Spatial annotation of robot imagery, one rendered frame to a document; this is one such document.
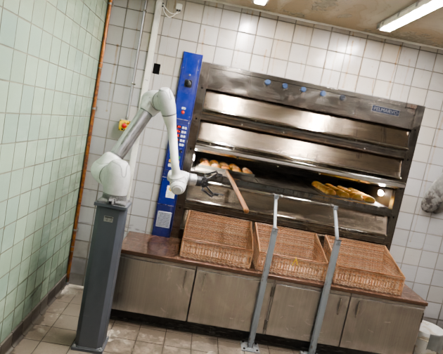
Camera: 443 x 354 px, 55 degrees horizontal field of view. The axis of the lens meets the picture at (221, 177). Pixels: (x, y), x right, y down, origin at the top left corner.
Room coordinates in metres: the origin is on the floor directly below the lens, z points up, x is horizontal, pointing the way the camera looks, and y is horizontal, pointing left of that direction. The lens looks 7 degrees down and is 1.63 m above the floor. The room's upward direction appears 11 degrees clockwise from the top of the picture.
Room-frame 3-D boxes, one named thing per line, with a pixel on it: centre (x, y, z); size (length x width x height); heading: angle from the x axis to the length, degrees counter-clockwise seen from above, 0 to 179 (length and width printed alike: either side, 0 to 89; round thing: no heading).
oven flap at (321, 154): (3.71, -0.63, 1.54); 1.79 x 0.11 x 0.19; 93
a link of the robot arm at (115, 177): (2.74, 0.66, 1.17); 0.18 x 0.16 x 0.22; 41
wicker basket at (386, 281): (3.48, -1.27, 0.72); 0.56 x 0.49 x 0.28; 93
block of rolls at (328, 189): (4.18, -1.18, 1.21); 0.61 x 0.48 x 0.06; 3
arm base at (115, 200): (2.72, 0.65, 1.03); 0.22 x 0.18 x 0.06; 4
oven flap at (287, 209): (3.71, -0.63, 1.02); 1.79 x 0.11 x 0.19; 93
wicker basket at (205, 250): (3.41, -0.06, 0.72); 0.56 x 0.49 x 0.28; 92
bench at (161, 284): (3.41, -0.53, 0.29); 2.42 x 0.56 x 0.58; 93
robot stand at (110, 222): (2.74, 0.66, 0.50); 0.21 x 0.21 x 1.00; 4
